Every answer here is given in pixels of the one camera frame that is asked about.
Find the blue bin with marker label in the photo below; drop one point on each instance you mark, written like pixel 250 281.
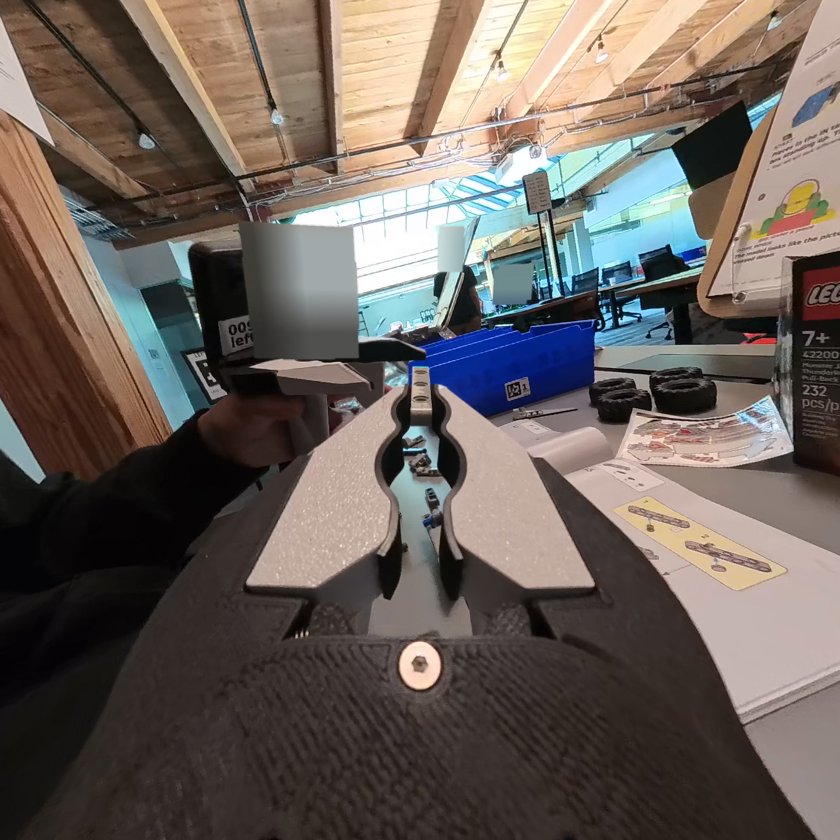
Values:
pixel 525 367

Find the wooden board with printed sheet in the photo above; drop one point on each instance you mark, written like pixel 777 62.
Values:
pixel 787 164

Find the black board with wooden edge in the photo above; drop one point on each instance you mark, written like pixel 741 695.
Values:
pixel 712 144

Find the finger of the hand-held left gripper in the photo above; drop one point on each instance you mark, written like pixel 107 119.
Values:
pixel 390 351
pixel 321 377

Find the person's left forearm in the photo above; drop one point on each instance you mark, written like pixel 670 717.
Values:
pixel 118 512

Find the black toy tire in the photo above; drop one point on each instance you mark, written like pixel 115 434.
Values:
pixel 686 395
pixel 620 405
pixel 676 374
pixel 613 384

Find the black flat toy part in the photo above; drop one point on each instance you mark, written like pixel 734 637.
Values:
pixel 538 413

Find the small grey brick assembly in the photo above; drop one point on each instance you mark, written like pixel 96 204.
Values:
pixel 430 505

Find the dark toy truck box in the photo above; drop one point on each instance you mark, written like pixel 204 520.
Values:
pixel 814 367

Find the white paper sheet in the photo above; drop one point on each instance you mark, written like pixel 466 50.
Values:
pixel 19 79

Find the wooden pillar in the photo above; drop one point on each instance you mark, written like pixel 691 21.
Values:
pixel 59 315

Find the white sign on pole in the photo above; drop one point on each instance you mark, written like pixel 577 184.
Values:
pixel 537 193

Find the long wooden table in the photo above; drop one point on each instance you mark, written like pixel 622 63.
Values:
pixel 649 282

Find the black office chair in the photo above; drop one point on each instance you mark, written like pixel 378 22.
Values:
pixel 663 269
pixel 617 275

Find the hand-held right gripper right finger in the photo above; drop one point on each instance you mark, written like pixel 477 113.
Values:
pixel 512 525

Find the printed sticker sheet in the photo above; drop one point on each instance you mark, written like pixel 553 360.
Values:
pixel 709 439

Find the light grey holed beam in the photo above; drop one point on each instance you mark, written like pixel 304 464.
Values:
pixel 421 394

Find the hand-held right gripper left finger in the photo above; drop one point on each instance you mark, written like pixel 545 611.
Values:
pixel 328 518

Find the open instruction booklet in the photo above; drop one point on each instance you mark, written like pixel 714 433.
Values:
pixel 722 590

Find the person's left hand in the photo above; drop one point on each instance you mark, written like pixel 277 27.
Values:
pixel 249 430

